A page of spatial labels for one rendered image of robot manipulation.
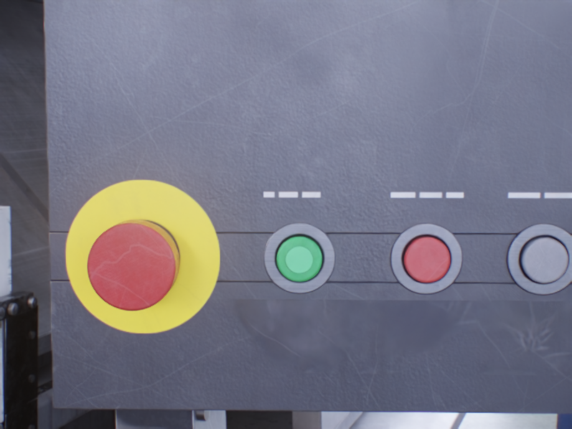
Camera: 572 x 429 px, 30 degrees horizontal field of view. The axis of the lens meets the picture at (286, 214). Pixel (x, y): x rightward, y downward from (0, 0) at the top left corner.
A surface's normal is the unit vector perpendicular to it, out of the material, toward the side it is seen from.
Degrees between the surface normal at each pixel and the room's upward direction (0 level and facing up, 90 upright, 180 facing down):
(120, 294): 89
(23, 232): 45
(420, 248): 89
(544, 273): 89
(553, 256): 89
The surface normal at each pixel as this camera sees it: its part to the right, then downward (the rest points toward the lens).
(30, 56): 0.70, -0.66
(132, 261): -0.04, 0.11
